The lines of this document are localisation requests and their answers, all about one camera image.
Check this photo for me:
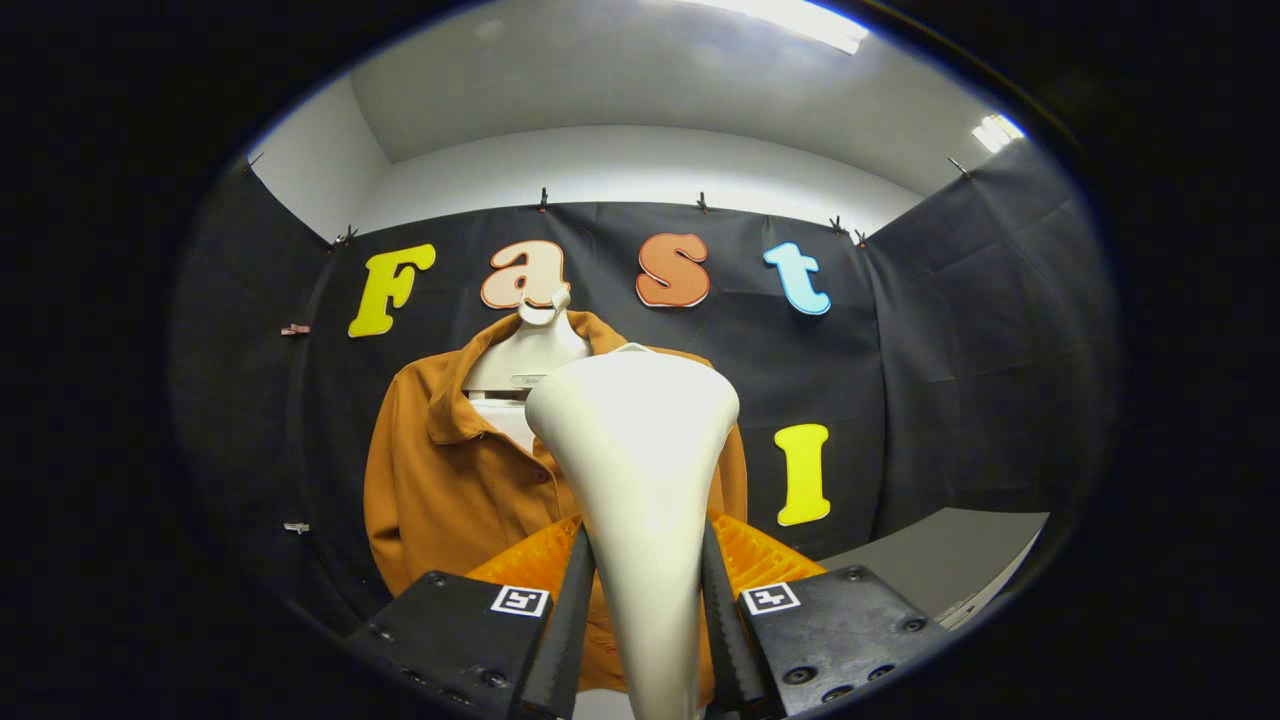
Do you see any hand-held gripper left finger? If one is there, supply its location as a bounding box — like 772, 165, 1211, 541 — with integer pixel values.
343, 514, 599, 720

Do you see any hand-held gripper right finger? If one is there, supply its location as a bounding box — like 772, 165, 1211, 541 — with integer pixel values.
698, 512, 951, 719

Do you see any orange button shirt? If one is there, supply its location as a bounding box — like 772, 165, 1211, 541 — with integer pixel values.
363, 309, 750, 697

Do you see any white garment steamer head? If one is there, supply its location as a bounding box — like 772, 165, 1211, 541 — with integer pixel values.
524, 342, 742, 720

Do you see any white garment board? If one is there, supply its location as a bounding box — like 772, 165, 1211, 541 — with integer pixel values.
469, 397, 542, 453

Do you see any white clothes hanger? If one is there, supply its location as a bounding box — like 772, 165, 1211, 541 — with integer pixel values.
461, 286, 594, 394

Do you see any row of black cloth clips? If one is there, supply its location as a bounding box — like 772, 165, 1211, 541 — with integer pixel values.
243, 150, 973, 249

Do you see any small ceiling light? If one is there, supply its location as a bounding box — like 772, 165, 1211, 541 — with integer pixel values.
971, 112, 1028, 154

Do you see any long ceiling light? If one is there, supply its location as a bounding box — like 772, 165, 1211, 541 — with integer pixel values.
678, 0, 872, 57

